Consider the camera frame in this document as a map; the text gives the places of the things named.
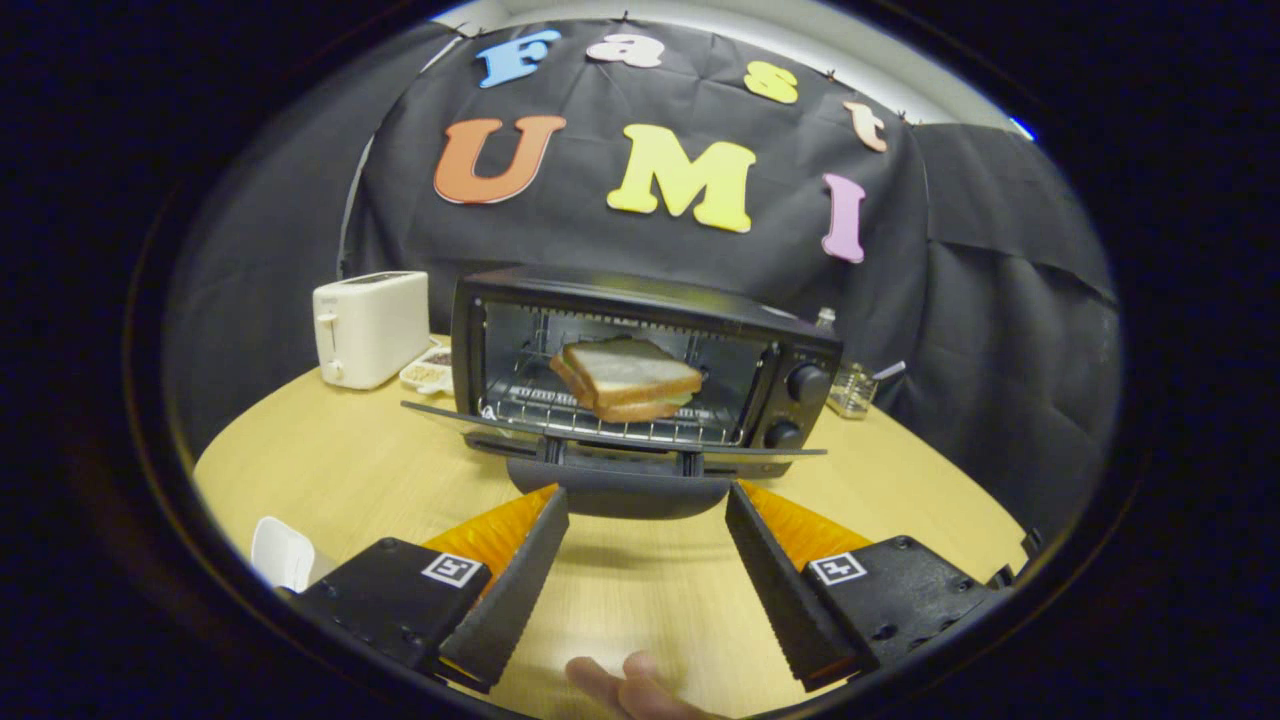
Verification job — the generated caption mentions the white pop-up toaster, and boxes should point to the white pop-up toaster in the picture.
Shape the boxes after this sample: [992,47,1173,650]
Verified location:
[312,271,431,391]

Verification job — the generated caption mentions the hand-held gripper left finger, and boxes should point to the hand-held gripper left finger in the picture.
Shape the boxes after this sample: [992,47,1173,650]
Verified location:
[283,485,571,694]

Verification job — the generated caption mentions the black toaster oven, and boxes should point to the black toaster oven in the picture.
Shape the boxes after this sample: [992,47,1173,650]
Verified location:
[402,265,844,521]

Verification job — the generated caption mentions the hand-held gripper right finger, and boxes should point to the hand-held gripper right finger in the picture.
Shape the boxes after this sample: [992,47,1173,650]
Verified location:
[725,480,1011,693]

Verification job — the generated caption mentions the black backdrop cloth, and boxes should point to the black backdrop cloth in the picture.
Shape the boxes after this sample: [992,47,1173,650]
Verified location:
[165,18,1121,541]

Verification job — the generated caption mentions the small white food tray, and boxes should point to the small white food tray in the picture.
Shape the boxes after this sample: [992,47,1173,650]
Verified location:
[399,345,454,396]

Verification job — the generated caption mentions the white plate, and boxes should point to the white plate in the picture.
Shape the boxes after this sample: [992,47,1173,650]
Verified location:
[250,516,317,593]

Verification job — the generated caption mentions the toasted bread lettuce sandwich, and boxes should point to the toasted bread lettuce sandwich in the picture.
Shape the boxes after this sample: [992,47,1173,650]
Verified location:
[548,336,704,424]

